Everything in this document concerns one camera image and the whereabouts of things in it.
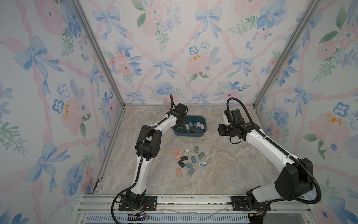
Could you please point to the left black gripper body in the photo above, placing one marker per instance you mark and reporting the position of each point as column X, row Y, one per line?
column 183, row 123

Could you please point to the pink eraser bottom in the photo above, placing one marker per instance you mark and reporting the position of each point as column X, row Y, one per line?
column 179, row 172

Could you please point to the grey-green eraser bottom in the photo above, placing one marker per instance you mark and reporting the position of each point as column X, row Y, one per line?
column 191, row 171

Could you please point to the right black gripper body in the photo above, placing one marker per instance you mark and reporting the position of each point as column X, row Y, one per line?
column 226, row 129

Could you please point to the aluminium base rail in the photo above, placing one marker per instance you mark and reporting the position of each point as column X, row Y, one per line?
column 189, row 209

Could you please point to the blue eraser middle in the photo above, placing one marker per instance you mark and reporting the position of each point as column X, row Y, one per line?
column 193, row 159

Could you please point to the teal plastic storage box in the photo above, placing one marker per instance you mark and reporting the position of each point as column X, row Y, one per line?
column 185, row 130

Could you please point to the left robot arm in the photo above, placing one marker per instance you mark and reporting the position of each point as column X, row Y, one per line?
column 147, row 148

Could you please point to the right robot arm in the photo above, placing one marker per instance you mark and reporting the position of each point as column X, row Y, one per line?
column 295, row 181

